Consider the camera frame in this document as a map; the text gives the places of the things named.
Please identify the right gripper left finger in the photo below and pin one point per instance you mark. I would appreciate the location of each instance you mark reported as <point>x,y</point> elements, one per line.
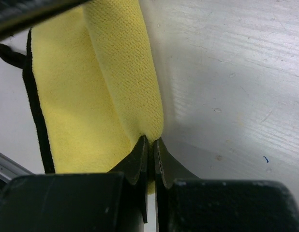
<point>133,206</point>

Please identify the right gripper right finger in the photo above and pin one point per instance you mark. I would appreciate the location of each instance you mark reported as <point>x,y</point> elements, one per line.
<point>167,169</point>

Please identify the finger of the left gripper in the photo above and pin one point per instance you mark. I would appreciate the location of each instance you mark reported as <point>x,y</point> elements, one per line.
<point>18,15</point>

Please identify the yellow and black towel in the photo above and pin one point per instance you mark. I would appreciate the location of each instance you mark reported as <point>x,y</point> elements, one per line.
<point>91,84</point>

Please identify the aluminium mounting rail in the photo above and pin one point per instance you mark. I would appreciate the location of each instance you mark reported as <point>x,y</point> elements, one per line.
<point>10,169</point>

